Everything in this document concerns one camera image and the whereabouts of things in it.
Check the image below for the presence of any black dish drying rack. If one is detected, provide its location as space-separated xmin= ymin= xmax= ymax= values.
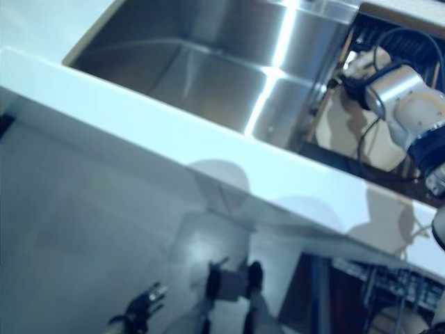
xmin=299 ymin=2 xmax=445 ymax=207

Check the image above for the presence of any dishwasher wire rack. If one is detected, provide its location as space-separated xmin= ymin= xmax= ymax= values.
xmin=328 ymin=257 xmax=445 ymax=334

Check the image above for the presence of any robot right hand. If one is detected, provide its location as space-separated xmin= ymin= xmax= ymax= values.
xmin=336 ymin=44 xmax=397 ymax=94

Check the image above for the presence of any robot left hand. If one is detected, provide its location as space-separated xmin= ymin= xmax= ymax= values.
xmin=108 ymin=281 xmax=170 ymax=334

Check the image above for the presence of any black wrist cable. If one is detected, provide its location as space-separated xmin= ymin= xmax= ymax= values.
xmin=328 ymin=26 xmax=445 ymax=164

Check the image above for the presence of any white glossy cabinet door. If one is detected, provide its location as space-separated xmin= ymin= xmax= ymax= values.
xmin=0 ymin=83 xmax=231 ymax=251
xmin=208 ymin=170 xmax=411 ymax=271

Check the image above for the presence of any stainless steel sink basin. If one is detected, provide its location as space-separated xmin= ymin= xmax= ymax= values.
xmin=61 ymin=0 xmax=359 ymax=151

